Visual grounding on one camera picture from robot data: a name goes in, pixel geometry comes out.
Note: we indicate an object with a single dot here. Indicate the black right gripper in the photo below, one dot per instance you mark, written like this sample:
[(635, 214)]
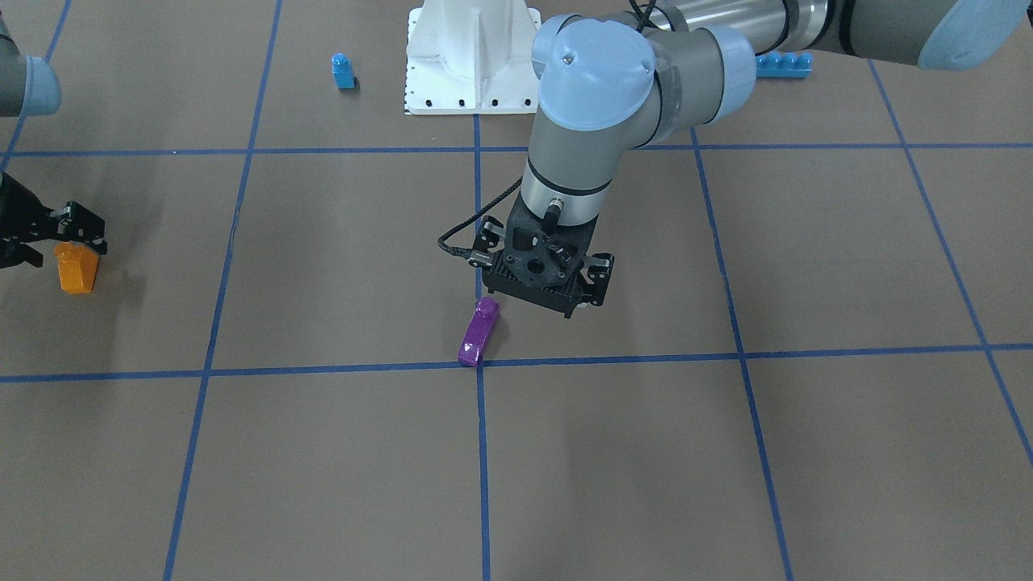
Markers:
[(18, 211)]

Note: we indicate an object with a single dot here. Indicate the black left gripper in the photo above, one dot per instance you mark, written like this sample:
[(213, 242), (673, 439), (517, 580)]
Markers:
[(600, 269)]

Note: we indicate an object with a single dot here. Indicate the orange trapezoid block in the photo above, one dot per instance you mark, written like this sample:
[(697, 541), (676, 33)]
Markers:
[(77, 267)]

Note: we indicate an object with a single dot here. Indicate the purple trapezoid block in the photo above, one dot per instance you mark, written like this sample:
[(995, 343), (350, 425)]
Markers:
[(478, 333)]

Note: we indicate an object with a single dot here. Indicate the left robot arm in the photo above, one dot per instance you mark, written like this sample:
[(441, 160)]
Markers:
[(610, 84)]

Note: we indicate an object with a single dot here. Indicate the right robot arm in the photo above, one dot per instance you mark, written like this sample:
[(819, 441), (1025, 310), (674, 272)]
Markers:
[(29, 86)]

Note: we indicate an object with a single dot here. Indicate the blue tape centre line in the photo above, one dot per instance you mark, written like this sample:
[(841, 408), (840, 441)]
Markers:
[(480, 391)]

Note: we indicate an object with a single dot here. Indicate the blue tape line crosswise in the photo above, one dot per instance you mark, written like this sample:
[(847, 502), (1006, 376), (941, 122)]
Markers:
[(257, 372)]

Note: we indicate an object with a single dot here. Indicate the blue tape line lengthwise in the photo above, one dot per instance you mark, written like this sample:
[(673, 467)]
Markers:
[(169, 571), (743, 363)]

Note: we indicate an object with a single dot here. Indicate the blue tape far crosswise line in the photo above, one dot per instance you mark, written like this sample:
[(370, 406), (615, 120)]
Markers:
[(485, 149)]

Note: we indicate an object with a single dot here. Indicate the small blue block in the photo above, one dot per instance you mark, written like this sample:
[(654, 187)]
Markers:
[(342, 72)]

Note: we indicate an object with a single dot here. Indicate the long blue four-stud block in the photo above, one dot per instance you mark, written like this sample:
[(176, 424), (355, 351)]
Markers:
[(784, 64)]

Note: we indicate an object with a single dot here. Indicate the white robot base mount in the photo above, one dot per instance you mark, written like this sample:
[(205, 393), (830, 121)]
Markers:
[(471, 58)]

